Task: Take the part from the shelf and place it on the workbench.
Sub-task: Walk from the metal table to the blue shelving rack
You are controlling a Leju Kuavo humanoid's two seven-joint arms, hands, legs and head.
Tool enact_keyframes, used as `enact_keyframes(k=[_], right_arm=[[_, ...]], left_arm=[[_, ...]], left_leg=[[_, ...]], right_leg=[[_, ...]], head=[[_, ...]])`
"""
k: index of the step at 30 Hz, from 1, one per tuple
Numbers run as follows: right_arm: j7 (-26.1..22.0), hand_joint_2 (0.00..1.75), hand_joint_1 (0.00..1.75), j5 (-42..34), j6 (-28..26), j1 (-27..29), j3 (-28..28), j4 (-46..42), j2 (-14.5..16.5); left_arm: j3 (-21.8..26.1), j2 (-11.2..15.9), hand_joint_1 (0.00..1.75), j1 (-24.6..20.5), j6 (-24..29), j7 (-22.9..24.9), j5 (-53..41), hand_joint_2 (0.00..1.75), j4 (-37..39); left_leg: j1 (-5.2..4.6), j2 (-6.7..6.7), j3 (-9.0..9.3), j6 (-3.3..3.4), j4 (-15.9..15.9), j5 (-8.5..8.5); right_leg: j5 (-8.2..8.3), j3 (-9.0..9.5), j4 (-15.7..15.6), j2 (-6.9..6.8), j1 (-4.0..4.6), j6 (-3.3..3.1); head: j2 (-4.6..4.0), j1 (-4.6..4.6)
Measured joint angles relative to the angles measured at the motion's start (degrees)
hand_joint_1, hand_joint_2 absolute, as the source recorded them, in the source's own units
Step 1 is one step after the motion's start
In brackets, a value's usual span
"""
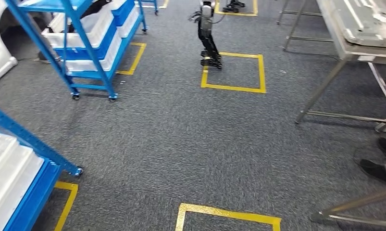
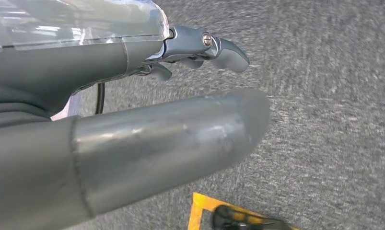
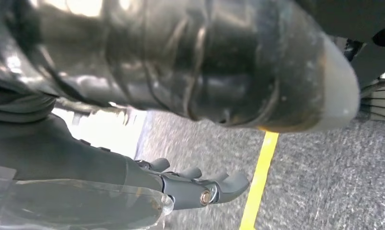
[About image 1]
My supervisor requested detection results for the blue plastic tray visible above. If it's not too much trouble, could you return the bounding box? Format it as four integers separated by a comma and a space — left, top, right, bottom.
110, 0, 136, 27
52, 19, 119, 61

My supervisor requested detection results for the blue metal shelf rack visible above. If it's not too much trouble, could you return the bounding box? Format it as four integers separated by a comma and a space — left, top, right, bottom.
4, 0, 148, 103
0, 102, 84, 231
138, 0, 159, 16

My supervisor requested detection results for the black plastic part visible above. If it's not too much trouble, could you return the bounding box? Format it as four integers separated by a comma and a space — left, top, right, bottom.
67, 0, 112, 34

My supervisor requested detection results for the stamped sheet metal panel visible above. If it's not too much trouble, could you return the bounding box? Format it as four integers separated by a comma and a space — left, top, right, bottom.
332, 0, 386, 49

